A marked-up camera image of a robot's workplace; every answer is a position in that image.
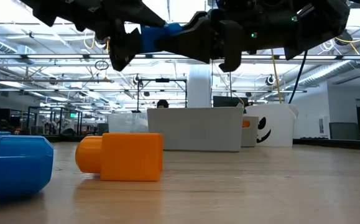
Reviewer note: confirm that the white jack-o'-lantern bucket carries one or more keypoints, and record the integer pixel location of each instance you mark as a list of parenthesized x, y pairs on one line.
[(282, 130)]

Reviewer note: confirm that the grey cabinet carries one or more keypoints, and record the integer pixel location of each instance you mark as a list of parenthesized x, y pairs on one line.
[(343, 130)]

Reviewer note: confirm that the black camera stand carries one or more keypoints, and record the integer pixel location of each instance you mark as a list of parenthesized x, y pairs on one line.
[(162, 80)]

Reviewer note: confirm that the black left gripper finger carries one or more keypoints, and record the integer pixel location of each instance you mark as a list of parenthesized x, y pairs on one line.
[(142, 12), (123, 49)]

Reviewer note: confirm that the person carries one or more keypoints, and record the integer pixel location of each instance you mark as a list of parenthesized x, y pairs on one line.
[(163, 104)]

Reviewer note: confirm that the large blue two-stud block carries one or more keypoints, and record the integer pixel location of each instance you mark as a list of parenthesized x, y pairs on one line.
[(18, 168)]

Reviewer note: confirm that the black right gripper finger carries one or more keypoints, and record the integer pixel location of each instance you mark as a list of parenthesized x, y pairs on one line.
[(233, 43), (201, 40)]

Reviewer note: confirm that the translucent white plastic bin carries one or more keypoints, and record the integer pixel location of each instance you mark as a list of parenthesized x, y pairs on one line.
[(127, 123)]

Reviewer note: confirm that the grey ceiling conduit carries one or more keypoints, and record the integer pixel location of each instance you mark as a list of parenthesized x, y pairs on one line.
[(43, 80)]

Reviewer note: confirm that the large grey plastic bin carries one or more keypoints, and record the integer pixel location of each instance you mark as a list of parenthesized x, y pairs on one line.
[(198, 130)]

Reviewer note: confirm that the silver ceiling duct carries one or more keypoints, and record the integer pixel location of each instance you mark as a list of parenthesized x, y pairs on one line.
[(329, 71)]

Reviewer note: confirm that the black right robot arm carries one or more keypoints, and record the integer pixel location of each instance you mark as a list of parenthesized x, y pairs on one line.
[(325, 25)]

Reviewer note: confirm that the blue single-stud block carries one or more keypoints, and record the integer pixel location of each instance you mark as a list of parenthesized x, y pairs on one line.
[(155, 39)]

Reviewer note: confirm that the orange single-stud block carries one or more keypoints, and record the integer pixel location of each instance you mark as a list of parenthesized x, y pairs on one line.
[(130, 155)]

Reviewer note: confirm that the black metal rack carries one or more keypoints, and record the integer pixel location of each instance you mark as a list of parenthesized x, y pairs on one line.
[(61, 119)]

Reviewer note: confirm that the white column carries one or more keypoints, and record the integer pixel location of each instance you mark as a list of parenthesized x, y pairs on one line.
[(198, 87)]

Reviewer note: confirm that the orange foam die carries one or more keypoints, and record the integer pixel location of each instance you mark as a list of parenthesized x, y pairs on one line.
[(246, 124)]

